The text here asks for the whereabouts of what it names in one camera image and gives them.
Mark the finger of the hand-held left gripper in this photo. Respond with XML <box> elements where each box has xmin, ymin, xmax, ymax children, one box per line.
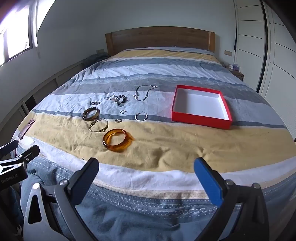
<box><xmin>0</xmin><ymin>141</ymin><xmax>19</xmax><ymax>157</ymax></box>
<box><xmin>0</xmin><ymin>146</ymin><xmax>40</xmax><ymax>166</ymax></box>

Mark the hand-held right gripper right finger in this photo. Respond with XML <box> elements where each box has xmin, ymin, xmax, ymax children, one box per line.
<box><xmin>193</xmin><ymin>157</ymin><xmax>270</xmax><ymax>241</ymax></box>

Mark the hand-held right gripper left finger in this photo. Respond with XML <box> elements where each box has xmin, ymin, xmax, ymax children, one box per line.
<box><xmin>23</xmin><ymin>157</ymin><xmax>100</xmax><ymax>241</ymax></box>

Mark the amber resin bangle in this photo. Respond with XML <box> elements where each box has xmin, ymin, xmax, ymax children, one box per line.
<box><xmin>102</xmin><ymin>128</ymin><xmax>134</xmax><ymax>153</ymax></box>

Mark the silver bangle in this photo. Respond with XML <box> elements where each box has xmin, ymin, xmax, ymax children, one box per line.
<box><xmin>89</xmin><ymin>118</ymin><xmax>109</xmax><ymax>133</ymax></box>

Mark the dark brown bangle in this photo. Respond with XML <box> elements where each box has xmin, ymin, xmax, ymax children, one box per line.
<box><xmin>82</xmin><ymin>107</ymin><xmax>100</xmax><ymax>121</ymax></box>

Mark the red shallow box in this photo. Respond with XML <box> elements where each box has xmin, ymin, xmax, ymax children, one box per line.
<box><xmin>171</xmin><ymin>85</ymin><xmax>233</xmax><ymax>130</ymax></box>

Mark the bed with striped sheet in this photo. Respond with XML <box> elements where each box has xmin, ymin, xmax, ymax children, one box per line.
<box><xmin>14</xmin><ymin>46</ymin><xmax>296</xmax><ymax>241</ymax></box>

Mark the window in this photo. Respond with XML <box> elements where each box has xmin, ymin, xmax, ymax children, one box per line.
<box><xmin>0</xmin><ymin>0</ymin><xmax>38</xmax><ymax>65</ymax></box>

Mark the wooden nightstand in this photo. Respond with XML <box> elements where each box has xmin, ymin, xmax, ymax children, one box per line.
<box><xmin>231</xmin><ymin>68</ymin><xmax>244</xmax><ymax>81</ymax></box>

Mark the wooden headboard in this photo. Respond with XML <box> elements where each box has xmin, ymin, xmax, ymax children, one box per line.
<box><xmin>105</xmin><ymin>26</ymin><xmax>215</xmax><ymax>57</ymax></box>

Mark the white wardrobe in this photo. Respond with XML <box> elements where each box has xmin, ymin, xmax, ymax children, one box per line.
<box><xmin>233</xmin><ymin>0</ymin><xmax>296</xmax><ymax>116</ymax></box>

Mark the white low wall cabinet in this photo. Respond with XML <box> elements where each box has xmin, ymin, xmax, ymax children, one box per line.
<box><xmin>0</xmin><ymin>59</ymin><xmax>85</xmax><ymax>132</ymax></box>

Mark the silver necklace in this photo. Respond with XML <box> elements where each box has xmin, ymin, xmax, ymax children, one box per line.
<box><xmin>134</xmin><ymin>85</ymin><xmax>159</xmax><ymax>102</ymax></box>

